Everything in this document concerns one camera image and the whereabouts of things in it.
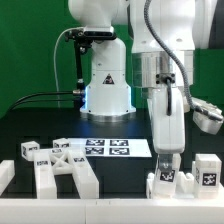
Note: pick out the white flat tagged base plate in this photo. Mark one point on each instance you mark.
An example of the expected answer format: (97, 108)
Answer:
(99, 147)

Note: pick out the small white tagged cube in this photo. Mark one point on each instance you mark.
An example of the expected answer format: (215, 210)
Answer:
(28, 148)

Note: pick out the white fence bar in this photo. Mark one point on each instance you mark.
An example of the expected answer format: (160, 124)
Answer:
(111, 211)
(7, 172)

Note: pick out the black camera on stand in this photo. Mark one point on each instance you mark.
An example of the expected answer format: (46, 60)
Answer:
(83, 37)

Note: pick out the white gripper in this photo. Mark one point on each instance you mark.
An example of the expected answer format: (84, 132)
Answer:
(168, 130)

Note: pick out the white chair seat block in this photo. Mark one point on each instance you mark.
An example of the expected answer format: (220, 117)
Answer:
(184, 186)

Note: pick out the white front fence bar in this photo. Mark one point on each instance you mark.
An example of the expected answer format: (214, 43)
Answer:
(111, 211)

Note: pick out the white left fence bar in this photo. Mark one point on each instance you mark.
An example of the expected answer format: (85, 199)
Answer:
(7, 172)

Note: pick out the small white cube left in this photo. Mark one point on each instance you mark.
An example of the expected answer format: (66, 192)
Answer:
(61, 143)

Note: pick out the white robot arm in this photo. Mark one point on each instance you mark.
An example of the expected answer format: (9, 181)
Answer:
(165, 33)

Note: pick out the white X-frame chair legs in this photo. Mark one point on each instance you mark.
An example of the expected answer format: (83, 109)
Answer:
(49, 163)

